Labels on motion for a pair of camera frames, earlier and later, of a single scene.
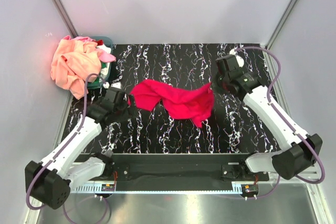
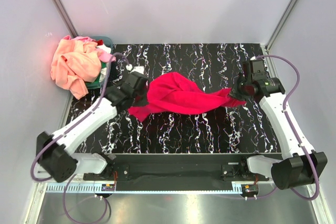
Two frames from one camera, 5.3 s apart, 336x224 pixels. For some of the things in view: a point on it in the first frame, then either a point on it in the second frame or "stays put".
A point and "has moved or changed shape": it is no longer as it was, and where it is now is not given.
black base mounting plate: (183, 167) stays put
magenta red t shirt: (196, 104) has moved or changed shape
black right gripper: (223, 90) -> (234, 93)
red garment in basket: (100, 42) stays put
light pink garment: (103, 56) stays put
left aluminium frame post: (59, 5) stays put
